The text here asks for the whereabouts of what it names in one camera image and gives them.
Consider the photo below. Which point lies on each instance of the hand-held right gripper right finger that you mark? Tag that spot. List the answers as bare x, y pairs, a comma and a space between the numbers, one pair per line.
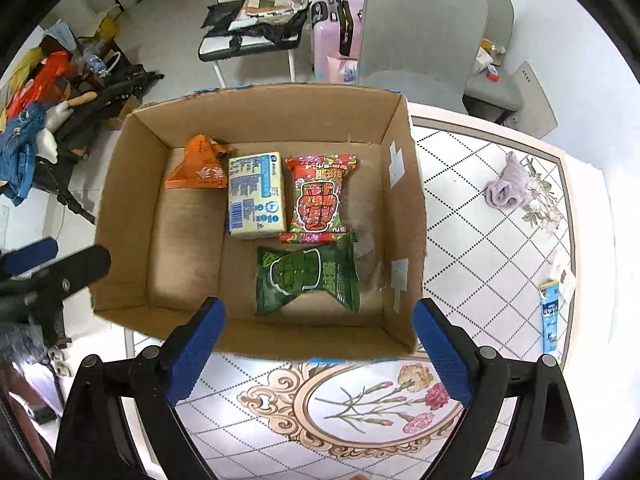
444, 355

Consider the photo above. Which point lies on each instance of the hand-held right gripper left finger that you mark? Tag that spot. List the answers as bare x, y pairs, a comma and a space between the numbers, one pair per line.
195, 355

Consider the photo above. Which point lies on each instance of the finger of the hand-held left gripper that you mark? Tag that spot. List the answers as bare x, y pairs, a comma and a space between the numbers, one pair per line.
75, 267
32, 256

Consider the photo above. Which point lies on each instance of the brown cardboard box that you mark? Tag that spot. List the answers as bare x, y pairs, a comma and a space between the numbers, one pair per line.
190, 245

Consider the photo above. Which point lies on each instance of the blue and white packet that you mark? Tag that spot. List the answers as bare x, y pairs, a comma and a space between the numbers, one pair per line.
552, 320

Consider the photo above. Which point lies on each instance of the purple sock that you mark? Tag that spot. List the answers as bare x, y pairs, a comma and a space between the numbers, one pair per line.
507, 185

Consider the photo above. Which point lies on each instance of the blue denim clothing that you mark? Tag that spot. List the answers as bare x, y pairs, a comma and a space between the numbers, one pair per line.
20, 152

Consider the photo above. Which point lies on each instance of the green snack packet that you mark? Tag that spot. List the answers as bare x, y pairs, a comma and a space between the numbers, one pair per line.
305, 275

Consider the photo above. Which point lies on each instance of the white plush doll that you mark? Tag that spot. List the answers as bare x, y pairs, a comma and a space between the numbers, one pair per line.
52, 120

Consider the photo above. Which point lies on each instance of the small white tag packet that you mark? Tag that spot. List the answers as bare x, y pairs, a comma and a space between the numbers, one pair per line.
564, 272

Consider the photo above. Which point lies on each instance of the orange snack packet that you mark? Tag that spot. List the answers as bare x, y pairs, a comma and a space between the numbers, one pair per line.
197, 167

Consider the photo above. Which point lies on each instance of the black rack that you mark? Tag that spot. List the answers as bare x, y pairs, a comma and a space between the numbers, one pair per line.
100, 100

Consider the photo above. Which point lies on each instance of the pale yellow boxed packet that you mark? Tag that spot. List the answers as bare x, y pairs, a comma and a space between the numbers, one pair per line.
257, 195

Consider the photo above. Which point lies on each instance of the red plastic bag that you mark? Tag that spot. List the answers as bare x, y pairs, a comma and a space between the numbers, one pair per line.
42, 82

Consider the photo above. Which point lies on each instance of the yellow cloth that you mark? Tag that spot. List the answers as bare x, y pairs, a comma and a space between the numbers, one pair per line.
25, 62

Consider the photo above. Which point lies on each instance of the red snack packet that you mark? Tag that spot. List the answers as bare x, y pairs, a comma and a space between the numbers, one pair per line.
317, 195

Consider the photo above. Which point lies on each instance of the clear water bottle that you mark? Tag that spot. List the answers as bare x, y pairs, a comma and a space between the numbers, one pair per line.
95, 62

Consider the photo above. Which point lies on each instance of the yellow plastic bag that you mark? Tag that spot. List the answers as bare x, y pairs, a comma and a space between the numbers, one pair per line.
107, 25

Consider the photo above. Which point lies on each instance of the grey board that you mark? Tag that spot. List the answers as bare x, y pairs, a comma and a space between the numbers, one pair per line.
535, 102

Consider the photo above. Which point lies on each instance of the small grey chair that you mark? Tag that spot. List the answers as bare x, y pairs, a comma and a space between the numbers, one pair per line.
500, 85

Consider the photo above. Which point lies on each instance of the small red and blue box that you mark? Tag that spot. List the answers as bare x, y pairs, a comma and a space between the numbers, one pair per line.
493, 73

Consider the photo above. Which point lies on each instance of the black bag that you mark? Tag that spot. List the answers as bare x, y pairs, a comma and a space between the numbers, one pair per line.
222, 16

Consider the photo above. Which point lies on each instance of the pink printed bag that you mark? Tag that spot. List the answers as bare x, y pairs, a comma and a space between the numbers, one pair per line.
344, 69

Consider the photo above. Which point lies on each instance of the pile of papers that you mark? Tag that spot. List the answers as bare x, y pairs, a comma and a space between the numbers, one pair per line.
267, 9

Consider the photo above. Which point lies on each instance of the large grey chair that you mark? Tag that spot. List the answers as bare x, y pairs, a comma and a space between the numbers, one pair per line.
415, 25

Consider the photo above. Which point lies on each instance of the pink suitcase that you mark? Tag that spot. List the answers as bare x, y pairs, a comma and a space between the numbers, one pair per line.
327, 30

